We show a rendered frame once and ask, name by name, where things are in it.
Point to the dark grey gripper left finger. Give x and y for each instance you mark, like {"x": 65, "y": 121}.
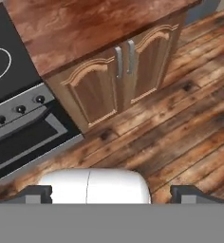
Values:
{"x": 38, "y": 193}

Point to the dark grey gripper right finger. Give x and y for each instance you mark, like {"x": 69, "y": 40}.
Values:
{"x": 183, "y": 193}

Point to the white rounded object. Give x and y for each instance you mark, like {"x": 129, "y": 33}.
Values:
{"x": 98, "y": 186}

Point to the black oven knob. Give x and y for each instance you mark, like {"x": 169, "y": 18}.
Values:
{"x": 21, "y": 109}
{"x": 0, "y": 119}
{"x": 39, "y": 99}

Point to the grey oven control panel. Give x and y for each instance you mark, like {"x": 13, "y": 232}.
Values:
{"x": 28, "y": 104}

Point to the wooden arched cupboard door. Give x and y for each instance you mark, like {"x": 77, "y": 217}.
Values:
{"x": 152, "y": 63}
{"x": 95, "y": 91}

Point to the wooden base cupboard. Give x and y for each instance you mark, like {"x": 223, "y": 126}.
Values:
{"x": 123, "y": 91}

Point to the black hob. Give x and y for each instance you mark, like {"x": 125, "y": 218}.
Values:
{"x": 12, "y": 72}

